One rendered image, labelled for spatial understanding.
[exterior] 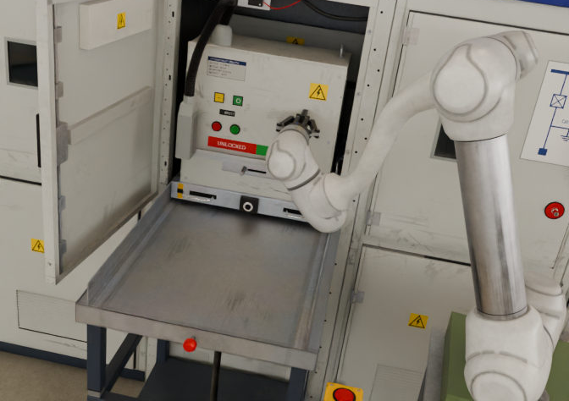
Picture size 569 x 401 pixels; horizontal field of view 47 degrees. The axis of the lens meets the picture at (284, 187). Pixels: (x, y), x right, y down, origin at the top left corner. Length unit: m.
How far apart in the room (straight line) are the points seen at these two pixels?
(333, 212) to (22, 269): 1.38
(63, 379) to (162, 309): 1.15
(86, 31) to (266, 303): 0.83
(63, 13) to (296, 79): 0.72
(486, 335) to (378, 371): 1.13
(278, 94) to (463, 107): 0.92
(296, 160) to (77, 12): 0.64
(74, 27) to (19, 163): 0.87
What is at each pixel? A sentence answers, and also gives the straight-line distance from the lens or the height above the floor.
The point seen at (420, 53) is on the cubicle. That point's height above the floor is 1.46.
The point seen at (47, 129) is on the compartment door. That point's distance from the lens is 1.62.
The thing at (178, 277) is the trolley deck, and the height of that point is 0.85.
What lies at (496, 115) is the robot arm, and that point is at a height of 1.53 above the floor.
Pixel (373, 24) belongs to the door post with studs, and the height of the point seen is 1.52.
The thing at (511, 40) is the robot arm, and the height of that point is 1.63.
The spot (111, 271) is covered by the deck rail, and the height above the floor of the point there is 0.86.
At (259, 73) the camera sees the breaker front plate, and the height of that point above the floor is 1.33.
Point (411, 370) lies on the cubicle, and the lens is 2.48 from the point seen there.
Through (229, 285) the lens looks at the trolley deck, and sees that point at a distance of 1.81.
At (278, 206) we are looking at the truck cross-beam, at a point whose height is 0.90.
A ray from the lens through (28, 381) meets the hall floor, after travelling 2.81.
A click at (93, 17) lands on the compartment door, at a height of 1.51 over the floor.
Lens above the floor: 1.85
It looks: 25 degrees down
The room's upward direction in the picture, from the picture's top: 8 degrees clockwise
